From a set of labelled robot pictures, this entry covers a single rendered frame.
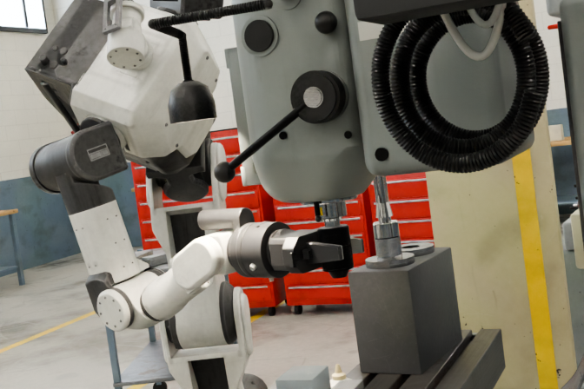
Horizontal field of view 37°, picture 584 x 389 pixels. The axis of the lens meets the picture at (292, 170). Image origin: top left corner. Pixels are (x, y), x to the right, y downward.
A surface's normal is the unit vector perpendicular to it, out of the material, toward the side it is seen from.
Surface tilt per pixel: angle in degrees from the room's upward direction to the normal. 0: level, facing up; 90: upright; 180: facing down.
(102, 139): 82
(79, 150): 82
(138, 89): 58
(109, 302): 97
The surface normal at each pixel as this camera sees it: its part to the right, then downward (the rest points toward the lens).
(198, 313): -0.11, -0.10
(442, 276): 0.86, -0.09
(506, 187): -0.40, 0.10
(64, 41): -0.15, -0.48
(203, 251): -0.61, 0.17
